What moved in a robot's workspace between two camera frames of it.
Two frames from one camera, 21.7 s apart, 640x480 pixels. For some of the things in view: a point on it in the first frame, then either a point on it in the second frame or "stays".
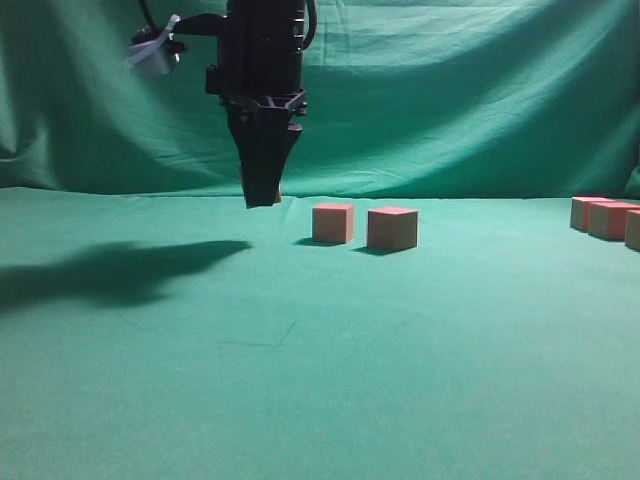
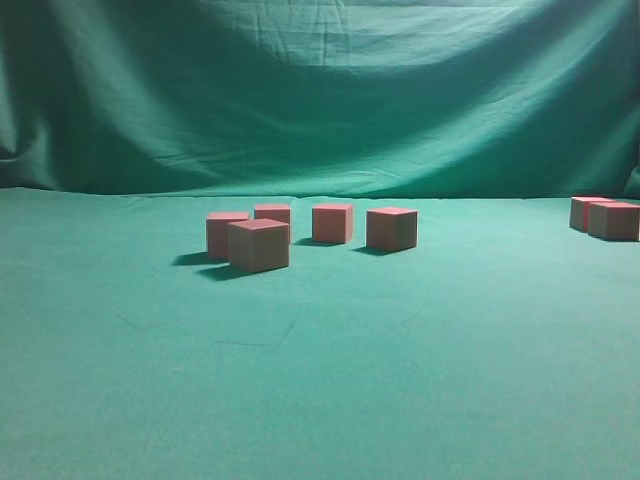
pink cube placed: [392, 228] stays
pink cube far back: [579, 210] stays
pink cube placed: [332, 223] stays
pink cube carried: [261, 187] -> [274, 212]
